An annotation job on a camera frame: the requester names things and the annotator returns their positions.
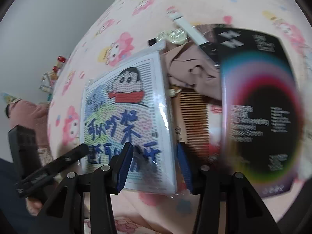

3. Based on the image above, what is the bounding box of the cartoon printed bead kit packet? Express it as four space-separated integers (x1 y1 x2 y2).
80 41 178 197

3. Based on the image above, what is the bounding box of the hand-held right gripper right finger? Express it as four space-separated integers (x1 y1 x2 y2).
177 143 281 234

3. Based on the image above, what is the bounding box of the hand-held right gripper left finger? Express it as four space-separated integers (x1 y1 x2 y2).
36 143 134 234

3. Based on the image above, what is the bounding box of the wooden comb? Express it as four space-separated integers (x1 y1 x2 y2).
171 90 221 152

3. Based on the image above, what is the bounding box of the clear shelf with toy figures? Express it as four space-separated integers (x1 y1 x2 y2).
38 55 67 100

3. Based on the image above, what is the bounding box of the black screen protector box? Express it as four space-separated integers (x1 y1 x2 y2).
213 24 304 198

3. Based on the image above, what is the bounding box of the beige cloth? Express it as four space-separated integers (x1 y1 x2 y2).
166 40 222 100

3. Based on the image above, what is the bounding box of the pink printed blanket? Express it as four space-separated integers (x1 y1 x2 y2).
46 0 312 234

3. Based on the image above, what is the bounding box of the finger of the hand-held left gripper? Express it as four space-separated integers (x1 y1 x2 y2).
50 143 90 173

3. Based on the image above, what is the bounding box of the white watch strap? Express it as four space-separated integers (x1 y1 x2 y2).
168 12 221 62

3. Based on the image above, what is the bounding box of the clear wrapped small packet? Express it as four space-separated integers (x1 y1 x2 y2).
149 28 189 46

